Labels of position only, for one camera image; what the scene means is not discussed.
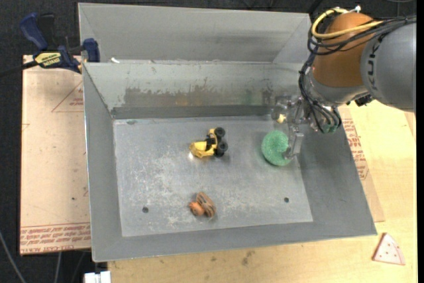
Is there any grey metal bin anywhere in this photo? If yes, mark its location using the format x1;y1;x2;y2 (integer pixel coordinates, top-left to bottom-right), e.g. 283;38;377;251
78;2;378;263

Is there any brown cardboard board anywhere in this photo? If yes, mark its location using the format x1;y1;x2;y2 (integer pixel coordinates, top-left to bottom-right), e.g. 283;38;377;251
19;54;387;256

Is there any orange-brown toy snail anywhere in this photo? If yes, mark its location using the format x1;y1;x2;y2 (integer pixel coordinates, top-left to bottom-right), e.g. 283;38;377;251
188;192;218;219

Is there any yellow toy vehicle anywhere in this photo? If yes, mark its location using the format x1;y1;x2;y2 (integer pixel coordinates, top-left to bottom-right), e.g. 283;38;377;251
188;127;230;160

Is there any green ring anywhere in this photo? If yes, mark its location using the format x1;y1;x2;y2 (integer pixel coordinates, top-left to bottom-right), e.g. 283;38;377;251
260;129;297;167

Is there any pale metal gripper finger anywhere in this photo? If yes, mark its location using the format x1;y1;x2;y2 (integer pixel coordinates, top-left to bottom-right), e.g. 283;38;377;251
292;131;305;156
284;133;296;158

